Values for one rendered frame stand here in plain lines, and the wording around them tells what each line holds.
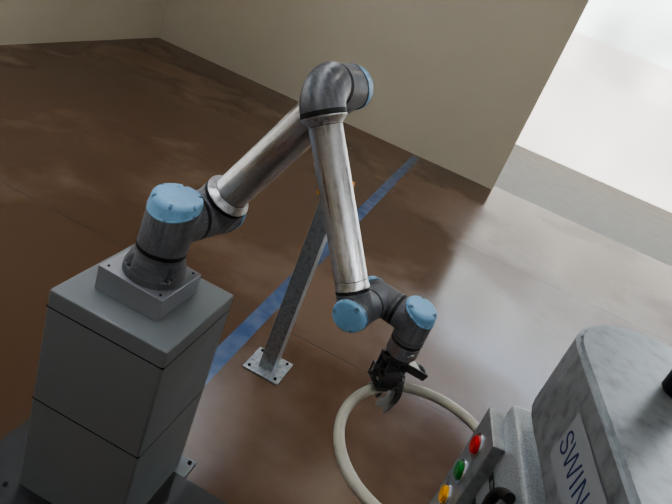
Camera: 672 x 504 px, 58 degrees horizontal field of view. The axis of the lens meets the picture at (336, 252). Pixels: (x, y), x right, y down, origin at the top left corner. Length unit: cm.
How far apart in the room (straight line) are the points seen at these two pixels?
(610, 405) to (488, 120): 684
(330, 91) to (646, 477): 111
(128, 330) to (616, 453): 141
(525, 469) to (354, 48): 708
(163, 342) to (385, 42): 616
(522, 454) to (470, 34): 676
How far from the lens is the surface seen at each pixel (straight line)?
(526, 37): 733
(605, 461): 62
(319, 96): 146
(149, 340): 177
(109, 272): 186
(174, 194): 178
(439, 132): 752
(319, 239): 270
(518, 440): 81
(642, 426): 67
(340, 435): 159
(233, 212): 184
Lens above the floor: 197
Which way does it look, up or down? 26 degrees down
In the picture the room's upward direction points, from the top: 22 degrees clockwise
